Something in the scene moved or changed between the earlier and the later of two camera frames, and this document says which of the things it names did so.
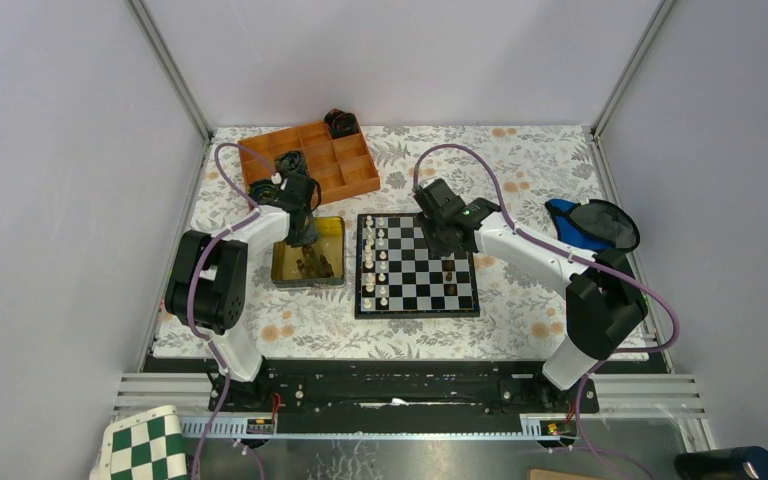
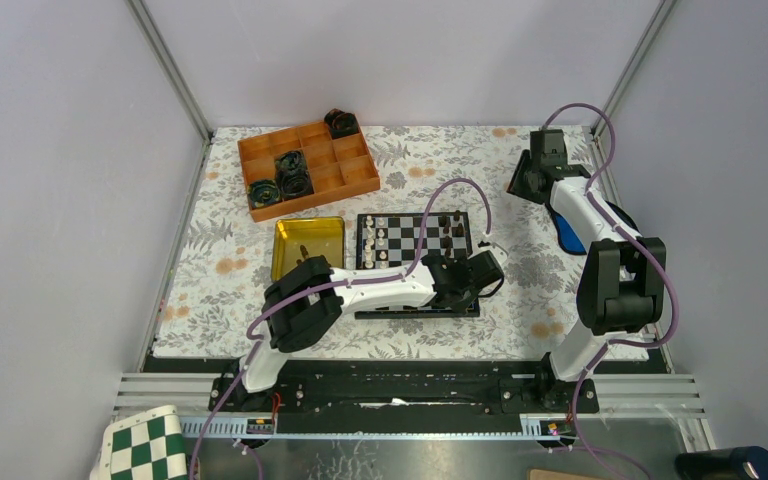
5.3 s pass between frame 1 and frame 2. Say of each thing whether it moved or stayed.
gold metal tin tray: stayed
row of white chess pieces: stayed
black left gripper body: moved
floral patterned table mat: stayed
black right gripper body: moved
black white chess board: stayed
